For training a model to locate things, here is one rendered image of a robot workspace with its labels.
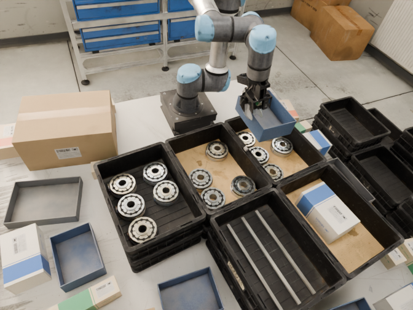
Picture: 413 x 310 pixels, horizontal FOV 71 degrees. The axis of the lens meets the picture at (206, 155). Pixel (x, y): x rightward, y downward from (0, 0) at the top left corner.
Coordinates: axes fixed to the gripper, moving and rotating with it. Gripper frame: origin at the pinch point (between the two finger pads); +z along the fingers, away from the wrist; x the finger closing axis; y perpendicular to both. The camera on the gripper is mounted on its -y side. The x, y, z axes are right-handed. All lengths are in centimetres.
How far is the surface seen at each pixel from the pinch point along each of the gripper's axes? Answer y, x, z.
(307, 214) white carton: 35.1, 10.9, 28.0
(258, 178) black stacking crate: 15.3, -1.5, 22.6
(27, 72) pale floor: -221, -127, 96
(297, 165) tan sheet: 11.0, 22.5, 32.2
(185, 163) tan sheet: -5.5, -26.5, 25.5
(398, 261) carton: 62, 40, 41
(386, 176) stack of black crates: 14, 104, 89
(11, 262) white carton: 14, -97, 20
